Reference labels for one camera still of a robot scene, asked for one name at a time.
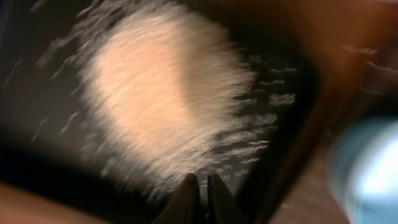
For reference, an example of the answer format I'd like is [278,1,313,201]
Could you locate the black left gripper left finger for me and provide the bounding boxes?
[152,174,200,224]

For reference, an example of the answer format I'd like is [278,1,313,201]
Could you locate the black rectangular tray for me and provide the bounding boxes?
[1,0,317,223]

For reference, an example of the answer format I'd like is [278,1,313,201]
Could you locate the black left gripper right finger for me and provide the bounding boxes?
[207,174,249,224]

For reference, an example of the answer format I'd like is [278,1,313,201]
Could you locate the pile of rice grains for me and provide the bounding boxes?
[36,1,299,198]

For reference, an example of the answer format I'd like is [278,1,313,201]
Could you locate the small light blue bowl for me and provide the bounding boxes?
[327,117,397,224]

